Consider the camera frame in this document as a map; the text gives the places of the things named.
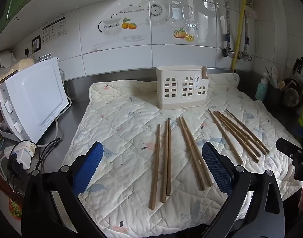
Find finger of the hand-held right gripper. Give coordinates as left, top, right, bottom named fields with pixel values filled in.
left=276, top=137, right=303, bottom=158

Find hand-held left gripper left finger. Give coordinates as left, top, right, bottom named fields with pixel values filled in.
left=21, top=141, right=105, bottom=238

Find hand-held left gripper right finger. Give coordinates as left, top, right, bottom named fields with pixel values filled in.
left=202, top=142, right=286, bottom=238

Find cream house-shaped utensil holder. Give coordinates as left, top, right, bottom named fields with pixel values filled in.
left=156, top=65, right=209, bottom=110

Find white quilted printed mat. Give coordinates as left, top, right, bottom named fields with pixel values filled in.
left=62, top=73, right=303, bottom=238

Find black utensil cup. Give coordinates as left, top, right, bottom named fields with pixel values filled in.
left=268, top=84, right=285, bottom=107

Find teal pump bottle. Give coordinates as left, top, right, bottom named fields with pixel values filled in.
left=255, top=72, right=269, bottom=102

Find white power adapter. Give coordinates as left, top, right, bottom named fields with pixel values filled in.
left=4, top=141, right=38, bottom=169

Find pale green utensil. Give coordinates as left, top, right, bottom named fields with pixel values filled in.
left=265, top=67, right=275, bottom=88

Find white rice paddle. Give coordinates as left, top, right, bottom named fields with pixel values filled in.
left=271, top=66, right=279, bottom=87

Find floral printed cloth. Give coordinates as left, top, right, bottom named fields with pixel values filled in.
left=9, top=198, right=23, bottom=222

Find white toaster oven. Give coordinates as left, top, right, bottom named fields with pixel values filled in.
left=0, top=57, right=69, bottom=144

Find metal angle valve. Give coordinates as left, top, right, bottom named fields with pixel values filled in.
left=237, top=50, right=253, bottom=62

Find metal valve with red button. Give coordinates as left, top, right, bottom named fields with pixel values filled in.
left=221, top=33, right=236, bottom=58

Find pale plastic bag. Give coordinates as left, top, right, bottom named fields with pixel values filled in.
left=0, top=58, right=35, bottom=85

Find yellow gas pipe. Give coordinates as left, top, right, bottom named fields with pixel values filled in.
left=232, top=0, right=247, bottom=70

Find white electric kettle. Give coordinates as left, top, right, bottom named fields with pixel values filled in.
left=0, top=50, right=16, bottom=68

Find green cabinet door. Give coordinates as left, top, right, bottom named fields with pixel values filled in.
left=0, top=0, right=40, bottom=45

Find black cables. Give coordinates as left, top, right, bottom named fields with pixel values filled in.
left=6, top=137, right=61, bottom=194

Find white oven power cable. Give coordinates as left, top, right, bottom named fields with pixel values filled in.
left=53, top=69, right=73, bottom=139

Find black handled knife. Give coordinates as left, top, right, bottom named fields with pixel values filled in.
left=292, top=57, right=303, bottom=75

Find braided metal hose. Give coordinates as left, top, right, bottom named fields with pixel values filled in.
left=243, top=5, right=249, bottom=52
left=217, top=0, right=230, bottom=35

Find wall power socket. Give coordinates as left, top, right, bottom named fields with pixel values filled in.
left=31, top=36, right=42, bottom=53

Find white wall label sticker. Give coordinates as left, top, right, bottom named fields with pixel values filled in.
left=41, top=15, right=67, bottom=44

